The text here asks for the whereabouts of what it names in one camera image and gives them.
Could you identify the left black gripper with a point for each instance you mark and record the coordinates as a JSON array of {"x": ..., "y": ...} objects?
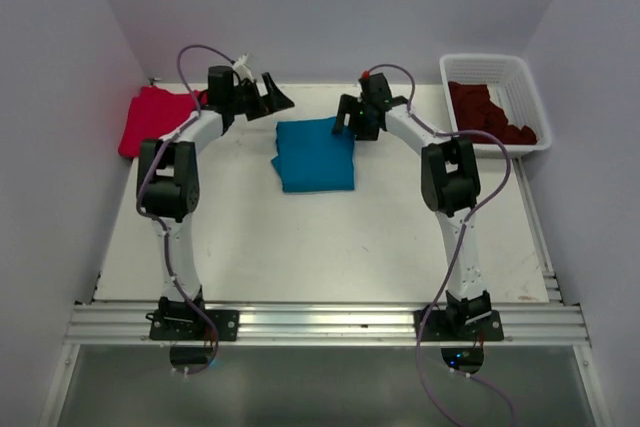
[{"x": 276, "y": 100}]

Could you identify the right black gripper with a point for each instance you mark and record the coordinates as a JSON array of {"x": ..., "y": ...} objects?
[{"x": 349, "y": 104}]

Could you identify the blue t shirt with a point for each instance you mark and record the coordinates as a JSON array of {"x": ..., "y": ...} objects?
[{"x": 311, "y": 159}]

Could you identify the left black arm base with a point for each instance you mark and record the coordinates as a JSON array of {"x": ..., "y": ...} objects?
[{"x": 193, "y": 332}]

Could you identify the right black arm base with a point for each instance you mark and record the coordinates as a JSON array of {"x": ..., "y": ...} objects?
[{"x": 467, "y": 323}]

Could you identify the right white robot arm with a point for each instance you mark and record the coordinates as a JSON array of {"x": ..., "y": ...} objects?
[{"x": 450, "y": 183}]

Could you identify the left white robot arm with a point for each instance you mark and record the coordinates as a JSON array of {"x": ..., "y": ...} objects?
[{"x": 168, "y": 186}]

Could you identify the folded red t shirt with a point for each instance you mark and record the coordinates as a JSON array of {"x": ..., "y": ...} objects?
[{"x": 153, "y": 113}]

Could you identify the dark red t shirt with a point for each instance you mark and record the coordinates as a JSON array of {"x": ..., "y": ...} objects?
[{"x": 474, "y": 110}]

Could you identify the white plastic basket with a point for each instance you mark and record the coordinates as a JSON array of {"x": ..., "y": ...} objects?
[{"x": 510, "y": 86}]

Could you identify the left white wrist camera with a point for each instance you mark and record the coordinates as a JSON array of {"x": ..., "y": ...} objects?
[{"x": 241, "y": 67}]

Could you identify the aluminium mounting rail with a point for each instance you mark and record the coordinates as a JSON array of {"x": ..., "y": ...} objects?
[{"x": 342, "y": 324}]

